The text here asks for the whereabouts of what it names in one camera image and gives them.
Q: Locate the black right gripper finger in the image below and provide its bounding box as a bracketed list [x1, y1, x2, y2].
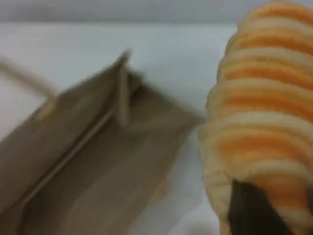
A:
[226, 180, 305, 235]

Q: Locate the long striped bread loaf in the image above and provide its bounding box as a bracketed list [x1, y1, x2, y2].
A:
[197, 0, 313, 235]

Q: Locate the brown burlap tote bag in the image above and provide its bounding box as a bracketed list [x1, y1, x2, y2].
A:
[0, 48, 204, 235]

